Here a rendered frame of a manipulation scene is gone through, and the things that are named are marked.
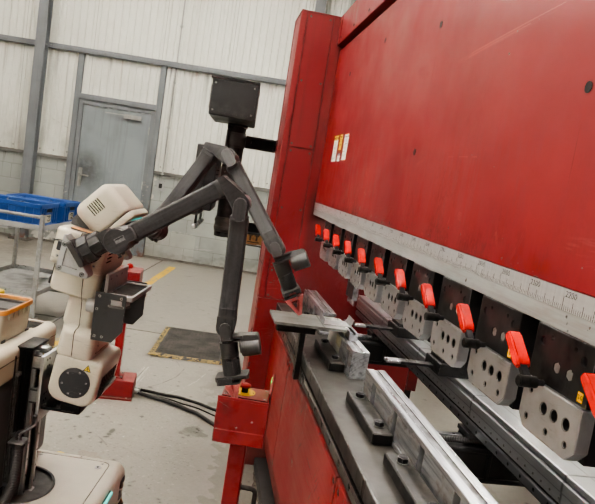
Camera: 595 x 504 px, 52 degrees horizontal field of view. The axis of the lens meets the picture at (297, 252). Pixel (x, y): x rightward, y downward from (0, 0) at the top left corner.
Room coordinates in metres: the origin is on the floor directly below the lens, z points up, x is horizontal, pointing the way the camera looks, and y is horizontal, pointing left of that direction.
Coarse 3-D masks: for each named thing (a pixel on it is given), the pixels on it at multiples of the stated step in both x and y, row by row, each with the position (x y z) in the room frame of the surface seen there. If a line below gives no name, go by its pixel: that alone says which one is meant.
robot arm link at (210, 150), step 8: (208, 144) 2.28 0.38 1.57; (216, 144) 2.27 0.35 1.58; (200, 152) 2.29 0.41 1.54; (208, 152) 2.28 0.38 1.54; (216, 152) 2.27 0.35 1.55; (232, 152) 2.26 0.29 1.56; (200, 160) 2.28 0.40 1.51; (208, 160) 2.27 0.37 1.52; (216, 160) 2.31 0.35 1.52; (192, 168) 2.28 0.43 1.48; (200, 168) 2.27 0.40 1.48; (208, 168) 2.29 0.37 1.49; (184, 176) 2.28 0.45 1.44; (192, 176) 2.27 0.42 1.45; (200, 176) 2.28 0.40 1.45; (184, 184) 2.27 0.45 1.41; (192, 184) 2.27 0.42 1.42; (176, 192) 2.26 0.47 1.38; (184, 192) 2.26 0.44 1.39; (168, 200) 2.26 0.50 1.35; (160, 232) 2.24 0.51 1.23
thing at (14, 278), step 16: (0, 224) 4.50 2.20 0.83; (16, 224) 4.50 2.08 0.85; (32, 224) 4.50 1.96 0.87; (64, 224) 4.92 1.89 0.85; (16, 240) 5.37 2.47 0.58; (16, 256) 5.39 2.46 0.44; (0, 272) 5.13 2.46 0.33; (16, 272) 5.23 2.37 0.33; (32, 272) 5.33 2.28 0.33; (48, 272) 5.40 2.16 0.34; (0, 288) 4.50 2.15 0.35; (16, 288) 4.67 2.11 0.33; (32, 288) 4.50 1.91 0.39; (48, 288) 4.74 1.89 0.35; (32, 304) 4.50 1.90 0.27
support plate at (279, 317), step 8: (272, 312) 2.23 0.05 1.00; (280, 312) 2.26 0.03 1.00; (288, 312) 2.28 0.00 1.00; (280, 320) 2.13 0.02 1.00; (288, 320) 2.15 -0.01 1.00; (296, 320) 2.17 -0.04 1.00; (304, 320) 2.19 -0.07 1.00; (312, 320) 2.21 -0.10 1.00; (320, 320) 2.23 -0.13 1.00; (312, 328) 2.12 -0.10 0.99; (320, 328) 2.13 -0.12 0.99; (328, 328) 2.13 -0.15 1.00; (336, 328) 2.14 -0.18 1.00; (344, 328) 2.16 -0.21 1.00
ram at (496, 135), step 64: (448, 0) 1.63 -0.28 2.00; (512, 0) 1.26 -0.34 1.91; (576, 0) 1.03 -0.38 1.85; (384, 64) 2.17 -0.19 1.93; (448, 64) 1.55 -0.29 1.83; (512, 64) 1.21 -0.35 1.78; (576, 64) 0.99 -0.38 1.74; (384, 128) 2.03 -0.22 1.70; (448, 128) 1.47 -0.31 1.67; (512, 128) 1.16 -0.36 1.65; (576, 128) 0.95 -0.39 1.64; (320, 192) 2.96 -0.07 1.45; (384, 192) 1.90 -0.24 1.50; (448, 192) 1.40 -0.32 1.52; (512, 192) 1.11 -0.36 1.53; (576, 192) 0.92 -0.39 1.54; (512, 256) 1.07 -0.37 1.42; (576, 256) 0.89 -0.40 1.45; (576, 320) 0.86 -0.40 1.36
